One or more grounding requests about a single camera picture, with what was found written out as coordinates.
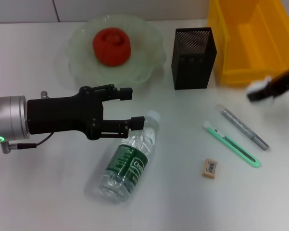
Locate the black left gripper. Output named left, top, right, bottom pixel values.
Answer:
left=26, top=84, right=145, bottom=141

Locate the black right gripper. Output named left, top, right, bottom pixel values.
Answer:
left=247, top=63, right=289, bottom=104

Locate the yellow plastic bin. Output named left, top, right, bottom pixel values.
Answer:
left=206, top=0, right=289, bottom=85

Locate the silver pen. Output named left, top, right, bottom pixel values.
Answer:
left=215, top=103, right=271, bottom=152

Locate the black mesh pen holder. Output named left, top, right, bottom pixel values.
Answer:
left=171, top=27, right=218, bottom=90

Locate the clear water bottle green label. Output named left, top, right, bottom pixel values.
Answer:
left=97, top=110, right=162, bottom=203

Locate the green glass fruit plate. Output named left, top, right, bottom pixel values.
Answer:
left=55, top=14, right=168, bottom=91

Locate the white paper ball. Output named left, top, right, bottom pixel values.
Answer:
left=246, top=76, right=277, bottom=105

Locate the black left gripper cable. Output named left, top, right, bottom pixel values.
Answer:
left=0, top=132, right=52, bottom=155

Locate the green utility knife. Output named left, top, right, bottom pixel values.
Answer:
left=202, top=121, right=262, bottom=168

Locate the beige eraser with barcode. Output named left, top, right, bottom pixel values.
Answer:
left=201, top=158, right=219, bottom=179

